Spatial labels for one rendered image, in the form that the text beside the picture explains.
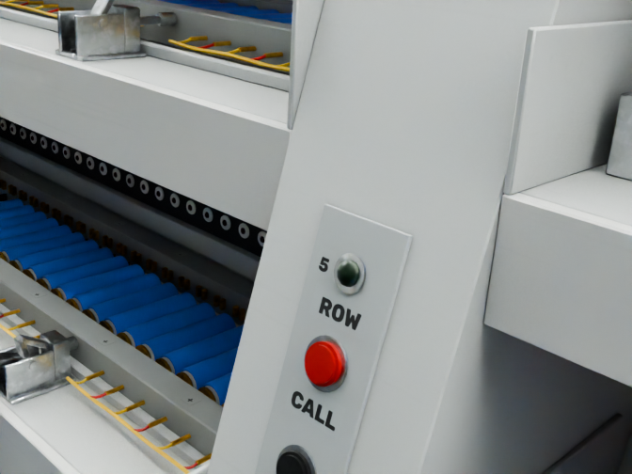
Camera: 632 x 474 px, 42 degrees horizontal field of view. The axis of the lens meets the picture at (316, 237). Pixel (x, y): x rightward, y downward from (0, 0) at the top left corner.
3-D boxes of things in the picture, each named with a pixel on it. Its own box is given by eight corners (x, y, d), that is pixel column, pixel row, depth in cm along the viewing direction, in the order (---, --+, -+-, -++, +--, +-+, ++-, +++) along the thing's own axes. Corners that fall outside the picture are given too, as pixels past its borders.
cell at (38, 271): (115, 273, 62) (36, 295, 58) (102, 265, 64) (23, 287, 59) (115, 251, 62) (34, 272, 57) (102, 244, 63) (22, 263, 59)
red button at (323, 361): (329, 394, 28) (340, 352, 28) (297, 376, 30) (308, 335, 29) (347, 391, 29) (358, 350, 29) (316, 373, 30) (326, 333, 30)
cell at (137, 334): (216, 332, 55) (134, 363, 50) (199, 322, 56) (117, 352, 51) (216, 308, 54) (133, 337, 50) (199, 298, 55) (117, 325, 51)
